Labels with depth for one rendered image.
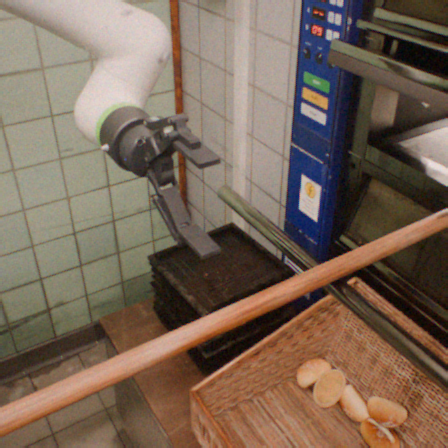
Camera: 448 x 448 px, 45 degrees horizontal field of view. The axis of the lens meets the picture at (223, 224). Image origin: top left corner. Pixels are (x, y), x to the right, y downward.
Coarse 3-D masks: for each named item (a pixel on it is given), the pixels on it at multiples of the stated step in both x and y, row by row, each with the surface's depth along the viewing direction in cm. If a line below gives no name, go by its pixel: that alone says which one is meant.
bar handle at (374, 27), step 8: (360, 24) 96; (368, 24) 95; (376, 24) 94; (376, 32) 94; (384, 32) 92; (392, 32) 91; (400, 32) 90; (400, 40) 90; (408, 40) 89; (416, 40) 87; (424, 40) 86; (432, 40) 85; (392, 48) 91; (400, 48) 91; (424, 48) 87; (432, 48) 85; (440, 48) 84; (392, 56) 92
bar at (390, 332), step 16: (224, 192) 103; (240, 208) 99; (256, 224) 95; (272, 224) 94; (272, 240) 92; (288, 240) 90; (288, 256) 89; (304, 256) 86; (336, 288) 81; (352, 288) 80; (352, 304) 78; (368, 304) 77; (368, 320) 76; (384, 320) 74; (384, 336) 74; (400, 336) 72; (400, 352) 72; (416, 352) 70; (432, 352) 70; (432, 368) 68
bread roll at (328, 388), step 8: (320, 376) 132; (328, 376) 131; (336, 376) 131; (344, 376) 132; (320, 384) 131; (328, 384) 130; (336, 384) 130; (344, 384) 130; (320, 392) 130; (328, 392) 129; (336, 392) 129; (320, 400) 129; (328, 400) 129; (336, 400) 129
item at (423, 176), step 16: (368, 144) 118; (384, 144) 118; (368, 160) 120; (384, 160) 116; (400, 160) 112; (416, 160) 112; (400, 176) 113; (416, 176) 109; (432, 176) 107; (432, 192) 107
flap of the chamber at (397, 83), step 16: (384, 48) 106; (336, 64) 98; (352, 64) 95; (368, 64) 92; (416, 64) 96; (432, 64) 98; (384, 80) 90; (400, 80) 87; (416, 96) 85; (432, 96) 82
